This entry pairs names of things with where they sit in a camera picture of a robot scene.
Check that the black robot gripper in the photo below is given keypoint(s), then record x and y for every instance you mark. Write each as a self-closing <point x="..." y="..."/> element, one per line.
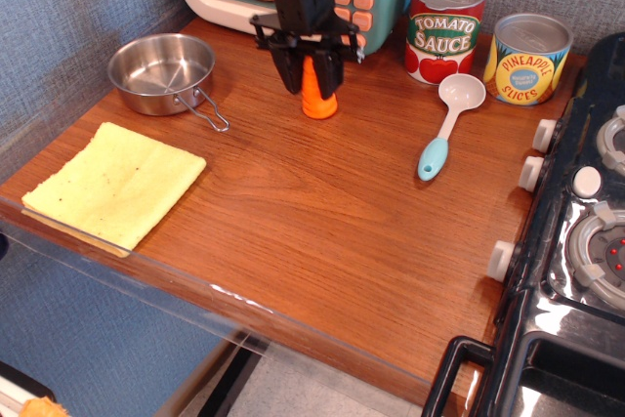
<point x="294" y="20"/>

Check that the tomato sauce can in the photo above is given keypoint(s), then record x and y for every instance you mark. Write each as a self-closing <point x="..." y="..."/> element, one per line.
<point x="441" y="38"/>

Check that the small steel pan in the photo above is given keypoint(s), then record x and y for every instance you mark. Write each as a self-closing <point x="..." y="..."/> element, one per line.
<point x="167" y="74"/>

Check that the black toy stove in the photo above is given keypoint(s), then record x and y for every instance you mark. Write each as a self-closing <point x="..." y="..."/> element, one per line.
<point x="559" y="344"/>

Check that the orange toy carrot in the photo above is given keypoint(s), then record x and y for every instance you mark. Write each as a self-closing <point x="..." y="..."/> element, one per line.
<point x="313" y="104"/>

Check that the yellow cloth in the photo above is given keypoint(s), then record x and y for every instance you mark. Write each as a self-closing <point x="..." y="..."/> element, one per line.
<point x="115" y="190"/>

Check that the white stove knob middle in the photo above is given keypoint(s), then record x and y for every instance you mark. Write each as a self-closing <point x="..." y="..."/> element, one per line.
<point x="530" y="173"/>

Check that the white teal measuring spoon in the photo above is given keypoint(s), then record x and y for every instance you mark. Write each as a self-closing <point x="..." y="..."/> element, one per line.
<point x="459" y="92"/>

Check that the white stove knob front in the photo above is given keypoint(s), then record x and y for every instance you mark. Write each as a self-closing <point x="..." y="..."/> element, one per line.
<point x="500" y="260"/>

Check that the pineapple slices can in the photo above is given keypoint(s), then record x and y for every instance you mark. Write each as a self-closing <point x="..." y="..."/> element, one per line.
<point x="526" y="58"/>

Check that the white stove knob rear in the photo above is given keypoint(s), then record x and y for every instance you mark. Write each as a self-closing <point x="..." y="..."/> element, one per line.
<point x="543" y="134"/>

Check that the white stove knob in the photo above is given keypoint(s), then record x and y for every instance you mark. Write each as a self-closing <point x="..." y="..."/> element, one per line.
<point x="543" y="134"/>
<point x="530" y="173"/>
<point x="500" y="260"/>

